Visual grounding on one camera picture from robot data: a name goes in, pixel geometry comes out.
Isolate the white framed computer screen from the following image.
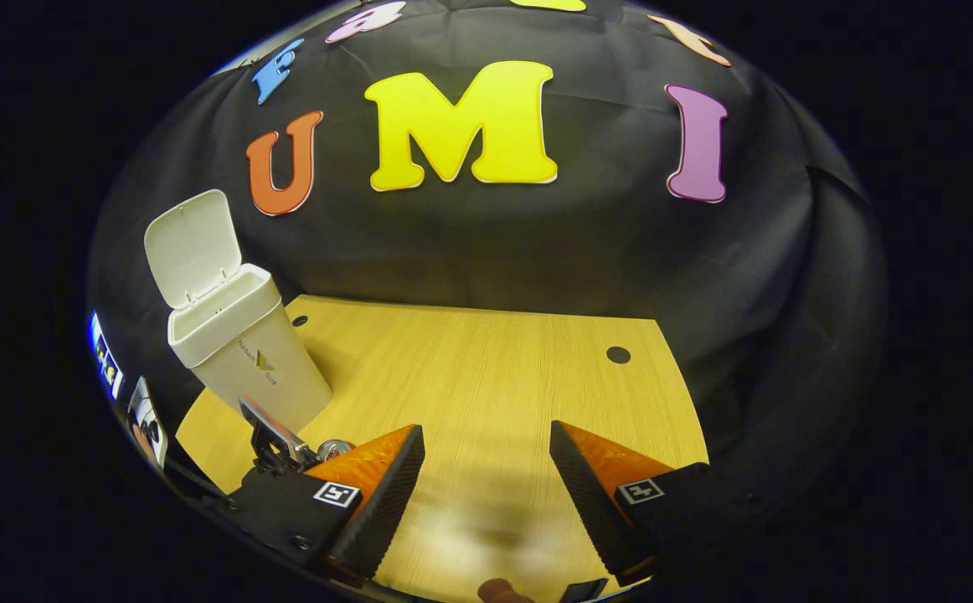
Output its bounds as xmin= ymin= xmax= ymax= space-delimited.
xmin=128 ymin=376 xmax=169 ymax=470

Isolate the black backdrop cloth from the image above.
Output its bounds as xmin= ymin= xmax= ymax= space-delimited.
xmin=89 ymin=0 xmax=888 ymax=537

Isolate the lit computer screen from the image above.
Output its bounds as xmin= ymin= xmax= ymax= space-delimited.
xmin=89 ymin=312 xmax=125 ymax=400

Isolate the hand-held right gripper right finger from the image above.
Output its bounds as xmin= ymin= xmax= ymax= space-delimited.
xmin=548 ymin=421 xmax=776 ymax=587

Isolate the white desktop garbage bin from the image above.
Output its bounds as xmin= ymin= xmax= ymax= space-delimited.
xmin=144 ymin=189 xmax=334 ymax=435

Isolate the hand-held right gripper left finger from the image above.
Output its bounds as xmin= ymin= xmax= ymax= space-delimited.
xmin=208 ymin=425 xmax=426 ymax=589

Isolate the wooden desktop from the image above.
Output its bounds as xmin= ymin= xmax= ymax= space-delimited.
xmin=175 ymin=293 xmax=710 ymax=603

